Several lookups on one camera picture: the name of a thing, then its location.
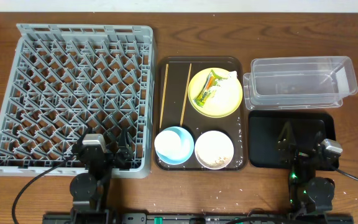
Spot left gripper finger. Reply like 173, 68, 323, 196
116, 128, 134, 169
76, 126, 92, 149

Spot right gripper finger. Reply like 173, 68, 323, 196
313, 131, 324, 149
276, 121, 296, 164

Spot blue bowl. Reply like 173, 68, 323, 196
155, 126, 195, 165

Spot white bowl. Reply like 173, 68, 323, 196
195, 131, 234, 170

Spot yellow plate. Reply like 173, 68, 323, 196
188, 67, 243, 118

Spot yellow green snack wrapper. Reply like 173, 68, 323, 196
193, 69, 227, 107

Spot white cup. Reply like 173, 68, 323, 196
154, 130, 181, 159

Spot white tissue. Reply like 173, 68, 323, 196
215, 71, 238, 95

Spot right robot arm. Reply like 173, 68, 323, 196
276, 121, 335, 220

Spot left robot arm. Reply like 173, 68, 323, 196
70, 127, 134, 223

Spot black waste tray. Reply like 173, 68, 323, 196
248, 111, 336, 169

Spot grey dishwasher rack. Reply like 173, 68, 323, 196
0, 24, 156, 179

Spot clear plastic bin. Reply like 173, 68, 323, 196
243, 56, 358, 110

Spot dark brown serving tray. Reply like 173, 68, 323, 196
155, 56, 248, 170

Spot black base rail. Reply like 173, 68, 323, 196
42, 212, 354, 224

